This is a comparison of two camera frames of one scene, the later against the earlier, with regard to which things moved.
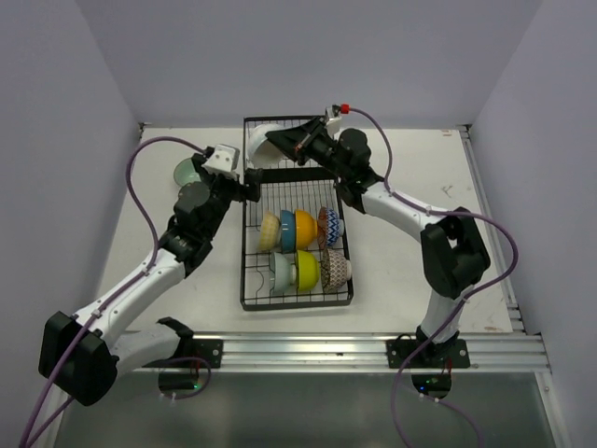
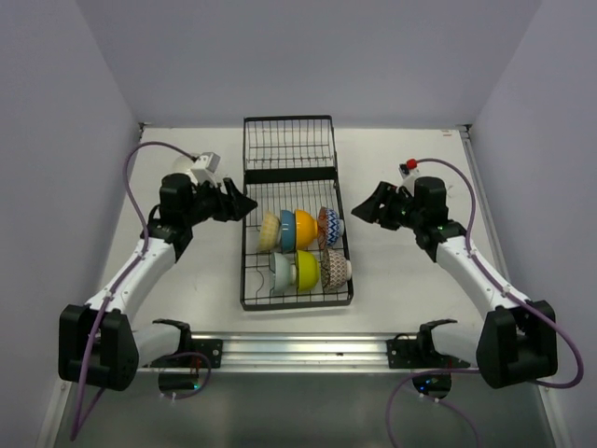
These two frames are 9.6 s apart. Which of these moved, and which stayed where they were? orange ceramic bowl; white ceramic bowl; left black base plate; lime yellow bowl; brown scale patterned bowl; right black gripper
Moved: white ceramic bowl; right black gripper
Stayed: brown scale patterned bowl; orange ceramic bowl; left black base plate; lime yellow bowl
